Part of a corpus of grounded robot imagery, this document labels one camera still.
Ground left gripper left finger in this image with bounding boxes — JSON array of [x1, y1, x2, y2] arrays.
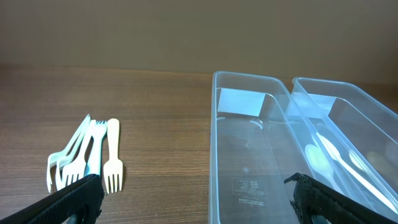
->
[[1, 174, 104, 224]]

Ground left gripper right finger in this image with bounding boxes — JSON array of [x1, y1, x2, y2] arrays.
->
[[284, 172, 394, 224]]

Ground white plastic spoon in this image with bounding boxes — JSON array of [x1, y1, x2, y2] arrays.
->
[[305, 144, 341, 193], [316, 133, 397, 214]]

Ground cream plastic spoon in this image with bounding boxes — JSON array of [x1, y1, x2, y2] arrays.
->
[[349, 151, 397, 185]]

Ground right clear plastic container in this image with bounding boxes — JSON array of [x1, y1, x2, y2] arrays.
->
[[291, 77, 397, 221]]

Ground clear plastic container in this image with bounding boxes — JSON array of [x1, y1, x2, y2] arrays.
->
[[208, 70, 358, 224], [291, 77, 397, 221]]

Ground left clear plastic container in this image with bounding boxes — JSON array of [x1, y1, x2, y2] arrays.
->
[[208, 70, 358, 224]]

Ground pale blue plastic fork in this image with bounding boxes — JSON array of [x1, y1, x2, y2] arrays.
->
[[84, 120, 107, 175]]

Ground cream plastic fork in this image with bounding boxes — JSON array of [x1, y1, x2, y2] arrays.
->
[[103, 118, 123, 194]]

